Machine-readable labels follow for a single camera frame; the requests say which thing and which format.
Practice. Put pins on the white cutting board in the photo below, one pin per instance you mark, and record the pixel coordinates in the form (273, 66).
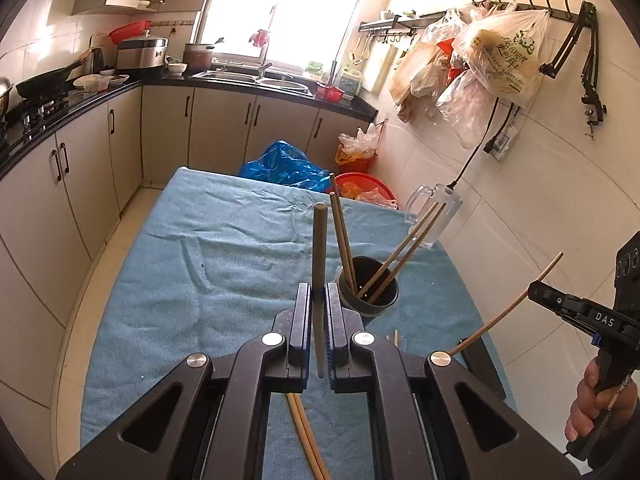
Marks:
(372, 72)

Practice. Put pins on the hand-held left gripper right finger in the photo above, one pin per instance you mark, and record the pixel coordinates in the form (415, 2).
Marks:
(332, 345)

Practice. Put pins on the gas stove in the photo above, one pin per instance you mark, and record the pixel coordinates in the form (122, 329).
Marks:
(40, 110)

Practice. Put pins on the brown cooking pot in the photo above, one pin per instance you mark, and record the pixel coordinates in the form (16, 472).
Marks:
(199, 57)

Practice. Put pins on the beige kitchen base cabinets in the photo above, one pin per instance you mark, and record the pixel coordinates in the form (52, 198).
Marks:
(80, 185)

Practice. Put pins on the blue plastic bag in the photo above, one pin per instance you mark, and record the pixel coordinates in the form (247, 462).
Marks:
(280, 165)

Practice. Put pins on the red plastic colander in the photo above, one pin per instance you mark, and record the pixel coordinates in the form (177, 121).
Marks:
(127, 32)

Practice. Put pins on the green packet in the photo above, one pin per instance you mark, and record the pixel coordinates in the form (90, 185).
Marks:
(314, 70)

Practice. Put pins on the sink faucet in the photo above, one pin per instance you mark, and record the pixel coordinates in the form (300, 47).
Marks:
(262, 60)

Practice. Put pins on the bunch of clear plastic bags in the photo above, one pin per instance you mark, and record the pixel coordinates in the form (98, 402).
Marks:
(425, 70)

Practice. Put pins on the steel double sink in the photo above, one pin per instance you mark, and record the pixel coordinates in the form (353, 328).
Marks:
(225, 75)

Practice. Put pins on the black wall hook rail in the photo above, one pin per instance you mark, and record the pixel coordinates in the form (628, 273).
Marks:
(555, 12)

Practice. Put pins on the white wall socket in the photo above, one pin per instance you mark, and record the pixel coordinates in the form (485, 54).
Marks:
(505, 140)

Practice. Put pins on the blue table cloth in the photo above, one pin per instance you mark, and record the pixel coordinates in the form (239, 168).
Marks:
(200, 285)

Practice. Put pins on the black frying pan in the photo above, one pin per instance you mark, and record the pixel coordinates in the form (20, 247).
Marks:
(42, 85)

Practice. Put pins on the black chopstick holder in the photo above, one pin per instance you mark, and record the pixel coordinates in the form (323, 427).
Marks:
(365, 270)

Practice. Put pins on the small red basket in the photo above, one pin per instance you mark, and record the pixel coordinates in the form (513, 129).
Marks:
(330, 94)

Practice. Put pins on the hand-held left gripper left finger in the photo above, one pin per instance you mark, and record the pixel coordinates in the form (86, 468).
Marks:
(302, 340)

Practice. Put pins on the glass mug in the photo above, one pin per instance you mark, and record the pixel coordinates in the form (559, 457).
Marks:
(450, 225)

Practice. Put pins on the white bowl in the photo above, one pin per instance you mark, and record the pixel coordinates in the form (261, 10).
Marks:
(176, 69)

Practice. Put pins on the orange bin with bags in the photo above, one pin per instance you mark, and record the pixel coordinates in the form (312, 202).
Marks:
(352, 162)

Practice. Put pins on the metal wall rack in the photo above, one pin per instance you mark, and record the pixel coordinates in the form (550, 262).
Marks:
(385, 22)

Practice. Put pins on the white detergent bottle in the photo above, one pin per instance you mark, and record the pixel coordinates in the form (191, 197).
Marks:
(351, 82)

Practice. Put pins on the person's right hand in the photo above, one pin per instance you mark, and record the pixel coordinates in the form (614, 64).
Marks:
(582, 410)

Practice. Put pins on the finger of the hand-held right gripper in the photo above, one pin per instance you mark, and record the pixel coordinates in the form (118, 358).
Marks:
(550, 300)

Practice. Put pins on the hanging white ladle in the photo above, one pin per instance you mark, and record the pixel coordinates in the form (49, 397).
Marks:
(365, 49)
(353, 56)

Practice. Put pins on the black kitchen countertop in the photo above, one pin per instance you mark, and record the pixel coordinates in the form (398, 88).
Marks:
(160, 81)

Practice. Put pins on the silver rice cooker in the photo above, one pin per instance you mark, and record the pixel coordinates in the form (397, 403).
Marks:
(142, 55)

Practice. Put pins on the electric kettle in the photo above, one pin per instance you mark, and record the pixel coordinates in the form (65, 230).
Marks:
(97, 62)

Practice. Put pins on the dish with food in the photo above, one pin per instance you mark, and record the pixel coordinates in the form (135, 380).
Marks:
(115, 79)

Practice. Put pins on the pink cloth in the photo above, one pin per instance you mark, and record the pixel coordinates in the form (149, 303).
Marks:
(260, 37)

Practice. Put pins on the large red basin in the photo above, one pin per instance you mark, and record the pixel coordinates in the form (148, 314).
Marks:
(360, 177)

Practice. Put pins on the kitchen window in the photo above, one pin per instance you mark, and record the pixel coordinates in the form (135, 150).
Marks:
(300, 10)

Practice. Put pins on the large white printed plastic bag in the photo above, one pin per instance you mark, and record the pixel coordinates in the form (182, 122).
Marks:
(505, 60)

